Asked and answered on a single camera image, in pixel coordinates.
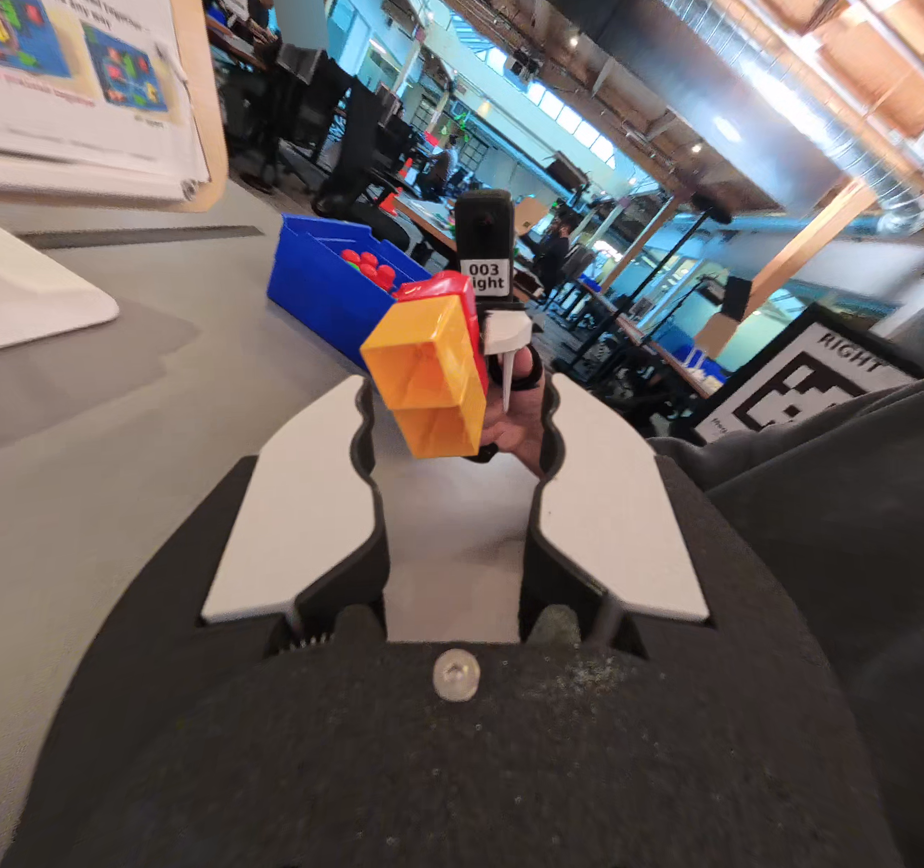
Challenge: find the wooden edged table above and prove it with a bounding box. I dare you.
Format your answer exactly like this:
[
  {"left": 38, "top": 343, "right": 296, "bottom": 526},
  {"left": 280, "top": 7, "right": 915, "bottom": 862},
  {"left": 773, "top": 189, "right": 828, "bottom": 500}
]
[{"left": 393, "top": 193, "right": 539, "bottom": 295}]

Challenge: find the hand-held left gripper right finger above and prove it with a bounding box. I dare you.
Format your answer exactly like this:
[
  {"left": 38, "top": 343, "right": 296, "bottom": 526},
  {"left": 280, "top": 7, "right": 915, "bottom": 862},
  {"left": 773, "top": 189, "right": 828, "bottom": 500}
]
[{"left": 520, "top": 373, "right": 712, "bottom": 644}]

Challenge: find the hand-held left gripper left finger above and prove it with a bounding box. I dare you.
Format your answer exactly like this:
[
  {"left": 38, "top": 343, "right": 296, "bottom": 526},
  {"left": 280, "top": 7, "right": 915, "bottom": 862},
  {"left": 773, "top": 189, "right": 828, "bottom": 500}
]
[{"left": 200, "top": 375, "right": 392, "bottom": 641}]

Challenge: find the person's right forearm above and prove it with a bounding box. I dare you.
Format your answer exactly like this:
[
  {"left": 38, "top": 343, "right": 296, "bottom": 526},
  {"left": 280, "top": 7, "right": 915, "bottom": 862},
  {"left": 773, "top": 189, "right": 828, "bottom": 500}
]
[{"left": 644, "top": 377, "right": 924, "bottom": 495}]

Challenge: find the black tripod stand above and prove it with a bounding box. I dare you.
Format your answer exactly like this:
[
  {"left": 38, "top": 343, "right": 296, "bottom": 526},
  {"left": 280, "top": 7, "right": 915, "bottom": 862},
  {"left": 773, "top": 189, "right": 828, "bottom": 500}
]
[{"left": 569, "top": 193, "right": 733, "bottom": 381}]

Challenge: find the black office chair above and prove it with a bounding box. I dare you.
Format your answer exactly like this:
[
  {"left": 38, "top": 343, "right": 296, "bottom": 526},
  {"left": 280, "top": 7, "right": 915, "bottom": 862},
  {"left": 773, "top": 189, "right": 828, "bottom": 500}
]
[{"left": 312, "top": 77, "right": 412, "bottom": 251}]

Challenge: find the person's grey sweatshirt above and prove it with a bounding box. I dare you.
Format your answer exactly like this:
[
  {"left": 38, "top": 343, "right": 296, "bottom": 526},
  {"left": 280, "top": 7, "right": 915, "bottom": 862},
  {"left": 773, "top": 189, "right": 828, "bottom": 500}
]
[{"left": 704, "top": 406, "right": 924, "bottom": 868}]

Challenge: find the person's right hand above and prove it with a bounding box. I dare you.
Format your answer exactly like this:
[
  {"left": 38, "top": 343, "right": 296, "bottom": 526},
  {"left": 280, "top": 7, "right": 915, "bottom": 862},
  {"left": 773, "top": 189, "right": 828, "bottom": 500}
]
[{"left": 478, "top": 370, "right": 547, "bottom": 479}]

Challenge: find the black white marker sign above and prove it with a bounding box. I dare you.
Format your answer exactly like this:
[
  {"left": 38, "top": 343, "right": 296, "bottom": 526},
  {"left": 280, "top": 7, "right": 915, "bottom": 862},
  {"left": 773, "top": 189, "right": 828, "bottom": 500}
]
[{"left": 688, "top": 302, "right": 924, "bottom": 445}]

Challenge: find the grey desk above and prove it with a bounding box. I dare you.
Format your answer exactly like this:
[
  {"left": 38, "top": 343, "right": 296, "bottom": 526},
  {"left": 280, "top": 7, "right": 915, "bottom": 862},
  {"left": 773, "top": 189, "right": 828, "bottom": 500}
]
[{"left": 0, "top": 182, "right": 557, "bottom": 833}]

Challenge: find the blue plastic bin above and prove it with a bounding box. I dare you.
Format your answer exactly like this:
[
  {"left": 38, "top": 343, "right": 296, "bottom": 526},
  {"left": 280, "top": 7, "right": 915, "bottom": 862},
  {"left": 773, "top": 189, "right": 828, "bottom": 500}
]
[{"left": 266, "top": 212, "right": 436, "bottom": 373}]

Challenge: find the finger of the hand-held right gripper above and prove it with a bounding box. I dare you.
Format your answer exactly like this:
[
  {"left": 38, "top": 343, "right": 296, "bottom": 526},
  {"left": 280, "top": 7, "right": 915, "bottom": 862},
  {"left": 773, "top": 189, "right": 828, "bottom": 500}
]
[{"left": 480, "top": 310, "right": 538, "bottom": 415}]

